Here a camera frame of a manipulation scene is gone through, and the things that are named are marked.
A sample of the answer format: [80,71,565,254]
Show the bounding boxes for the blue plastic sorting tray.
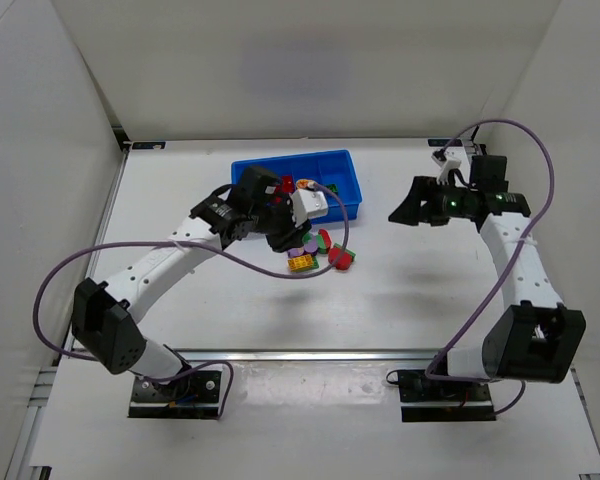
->
[231,150,362,222]

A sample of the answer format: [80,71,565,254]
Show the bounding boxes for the red green curved lego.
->
[316,229,332,255]

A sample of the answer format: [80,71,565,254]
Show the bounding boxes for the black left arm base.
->
[127,361,235,420]

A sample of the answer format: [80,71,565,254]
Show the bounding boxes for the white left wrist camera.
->
[290,189,329,227]

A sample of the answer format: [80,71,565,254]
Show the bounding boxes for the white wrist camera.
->
[290,189,329,227]
[431,148,461,185]

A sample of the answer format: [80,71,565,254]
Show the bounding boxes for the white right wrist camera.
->
[431,148,461,185]

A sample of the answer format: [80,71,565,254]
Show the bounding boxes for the red green lego block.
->
[328,243,356,271]

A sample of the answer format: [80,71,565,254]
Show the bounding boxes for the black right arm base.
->
[385,369,496,423]

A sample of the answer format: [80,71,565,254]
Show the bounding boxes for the red lego brick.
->
[277,175,296,195]

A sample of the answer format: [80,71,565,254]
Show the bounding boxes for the yellow lego brick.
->
[287,254,319,274]

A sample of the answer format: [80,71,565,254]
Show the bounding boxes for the purple round lego piece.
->
[287,236,319,259]

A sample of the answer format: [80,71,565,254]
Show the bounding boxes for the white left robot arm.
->
[71,166,310,378]

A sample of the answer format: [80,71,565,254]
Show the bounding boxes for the aluminium frame rail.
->
[59,344,446,366]

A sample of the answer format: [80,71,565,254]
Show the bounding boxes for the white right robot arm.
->
[388,155,586,384]

